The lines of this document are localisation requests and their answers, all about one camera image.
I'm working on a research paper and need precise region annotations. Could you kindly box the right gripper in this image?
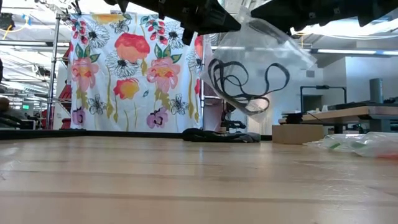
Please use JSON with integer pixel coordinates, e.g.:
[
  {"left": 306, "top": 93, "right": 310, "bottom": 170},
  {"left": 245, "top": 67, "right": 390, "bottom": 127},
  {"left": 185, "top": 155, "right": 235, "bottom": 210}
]
[{"left": 251, "top": 0, "right": 398, "bottom": 34}]

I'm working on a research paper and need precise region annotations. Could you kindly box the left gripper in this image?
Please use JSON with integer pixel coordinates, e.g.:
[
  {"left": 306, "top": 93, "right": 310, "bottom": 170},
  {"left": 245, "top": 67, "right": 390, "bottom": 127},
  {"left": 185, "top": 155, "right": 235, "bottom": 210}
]
[{"left": 104, "top": 0, "right": 242, "bottom": 47}]

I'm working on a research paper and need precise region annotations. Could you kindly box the ceiling light strip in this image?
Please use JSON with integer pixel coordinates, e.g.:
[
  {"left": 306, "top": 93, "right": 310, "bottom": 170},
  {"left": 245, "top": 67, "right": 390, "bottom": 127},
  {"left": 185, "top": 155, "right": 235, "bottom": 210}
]
[{"left": 317, "top": 47, "right": 379, "bottom": 54}]

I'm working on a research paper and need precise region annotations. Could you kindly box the floral print cloth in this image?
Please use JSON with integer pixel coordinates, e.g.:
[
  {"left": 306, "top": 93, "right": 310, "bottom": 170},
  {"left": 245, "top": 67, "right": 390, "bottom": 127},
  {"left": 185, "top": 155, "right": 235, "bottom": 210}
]
[{"left": 70, "top": 12, "right": 206, "bottom": 131}]

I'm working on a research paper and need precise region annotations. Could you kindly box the white door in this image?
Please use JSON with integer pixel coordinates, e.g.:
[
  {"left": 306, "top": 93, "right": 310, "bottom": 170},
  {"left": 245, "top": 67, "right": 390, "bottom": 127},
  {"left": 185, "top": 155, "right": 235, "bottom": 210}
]
[{"left": 248, "top": 94, "right": 274, "bottom": 135}]

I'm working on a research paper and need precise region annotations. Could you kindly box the small cardboard box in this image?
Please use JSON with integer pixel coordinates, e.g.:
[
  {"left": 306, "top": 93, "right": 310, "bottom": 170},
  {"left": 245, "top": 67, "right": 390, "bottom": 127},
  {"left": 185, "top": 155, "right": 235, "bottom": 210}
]
[{"left": 272, "top": 123, "right": 324, "bottom": 144}]

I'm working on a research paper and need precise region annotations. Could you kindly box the grey cabinet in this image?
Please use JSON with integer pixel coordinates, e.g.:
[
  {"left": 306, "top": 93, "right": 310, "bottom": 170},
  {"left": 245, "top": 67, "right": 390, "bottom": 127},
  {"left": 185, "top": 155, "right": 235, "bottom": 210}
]
[{"left": 369, "top": 77, "right": 384, "bottom": 103}]

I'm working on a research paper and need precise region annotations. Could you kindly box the wood-topped grey workbench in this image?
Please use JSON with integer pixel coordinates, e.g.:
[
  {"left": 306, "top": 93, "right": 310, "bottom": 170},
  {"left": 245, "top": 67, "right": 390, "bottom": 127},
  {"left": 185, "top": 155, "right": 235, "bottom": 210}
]
[{"left": 278, "top": 99, "right": 398, "bottom": 131}]

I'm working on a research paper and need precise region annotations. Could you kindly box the black hanging box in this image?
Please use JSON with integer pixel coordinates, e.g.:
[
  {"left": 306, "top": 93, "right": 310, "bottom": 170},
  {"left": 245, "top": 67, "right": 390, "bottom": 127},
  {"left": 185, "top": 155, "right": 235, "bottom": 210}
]
[{"left": 0, "top": 12, "right": 15, "bottom": 29}]

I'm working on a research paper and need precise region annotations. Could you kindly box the silver ventilation duct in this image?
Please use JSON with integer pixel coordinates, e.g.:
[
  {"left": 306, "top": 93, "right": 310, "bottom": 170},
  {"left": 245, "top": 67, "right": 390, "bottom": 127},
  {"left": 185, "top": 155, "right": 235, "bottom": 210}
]
[{"left": 292, "top": 15, "right": 398, "bottom": 44}]

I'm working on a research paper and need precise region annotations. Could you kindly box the black aluminium table frame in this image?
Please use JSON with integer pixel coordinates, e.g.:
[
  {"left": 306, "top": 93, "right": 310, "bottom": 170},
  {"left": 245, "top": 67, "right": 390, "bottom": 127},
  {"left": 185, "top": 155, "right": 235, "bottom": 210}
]
[{"left": 0, "top": 128, "right": 274, "bottom": 141}]

